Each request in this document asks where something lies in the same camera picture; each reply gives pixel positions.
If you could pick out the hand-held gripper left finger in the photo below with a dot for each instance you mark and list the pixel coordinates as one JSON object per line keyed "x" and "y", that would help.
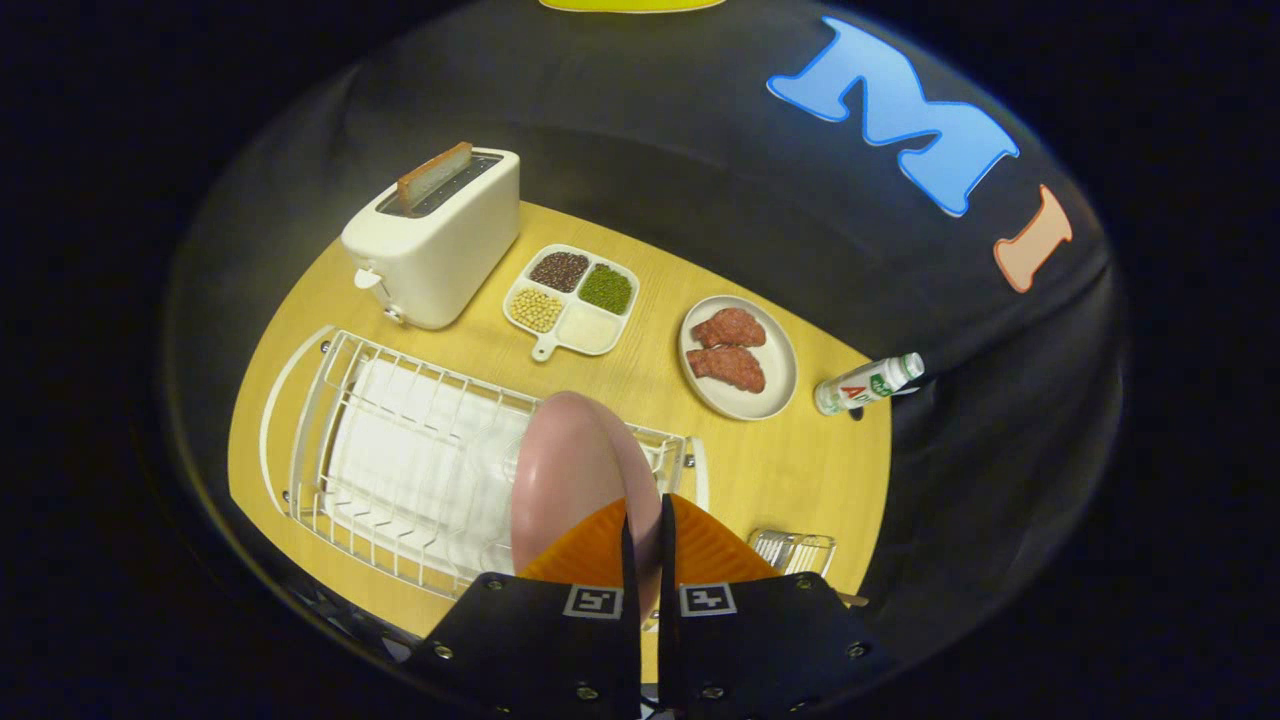
{"x": 540, "y": 650}

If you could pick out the white toaster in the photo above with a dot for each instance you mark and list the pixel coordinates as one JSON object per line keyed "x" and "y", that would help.
{"x": 440, "y": 260}

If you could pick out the red meat piece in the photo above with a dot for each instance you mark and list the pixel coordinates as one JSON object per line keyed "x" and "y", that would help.
{"x": 730, "y": 368}
{"x": 730, "y": 327}

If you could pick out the white divided bean tray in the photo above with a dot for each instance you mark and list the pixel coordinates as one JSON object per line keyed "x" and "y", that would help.
{"x": 585, "y": 325}

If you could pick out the toast slice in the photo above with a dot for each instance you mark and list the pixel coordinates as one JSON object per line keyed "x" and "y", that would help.
{"x": 430, "y": 180}

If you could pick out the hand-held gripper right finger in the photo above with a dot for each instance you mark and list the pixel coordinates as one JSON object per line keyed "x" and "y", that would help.
{"x": 760, "y": 650}

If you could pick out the pink plate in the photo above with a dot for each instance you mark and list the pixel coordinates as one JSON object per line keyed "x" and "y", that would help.
{"x": 570, "y": 470}

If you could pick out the white green-label drink bottle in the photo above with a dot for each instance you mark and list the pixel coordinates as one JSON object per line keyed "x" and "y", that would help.
{"x": 865, "y": 385}

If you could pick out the beige round dish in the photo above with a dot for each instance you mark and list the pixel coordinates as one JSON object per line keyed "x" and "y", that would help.
{"x": 775, "y": 385}

